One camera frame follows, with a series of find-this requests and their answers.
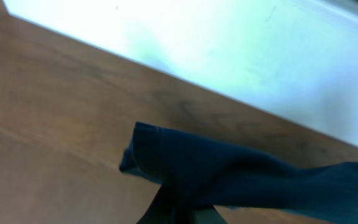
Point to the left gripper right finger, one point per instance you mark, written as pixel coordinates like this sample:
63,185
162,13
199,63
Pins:
207,216

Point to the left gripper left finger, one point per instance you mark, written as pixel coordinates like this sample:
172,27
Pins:
161,210

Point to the navy blue shorts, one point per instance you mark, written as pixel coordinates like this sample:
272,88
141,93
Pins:
202,173

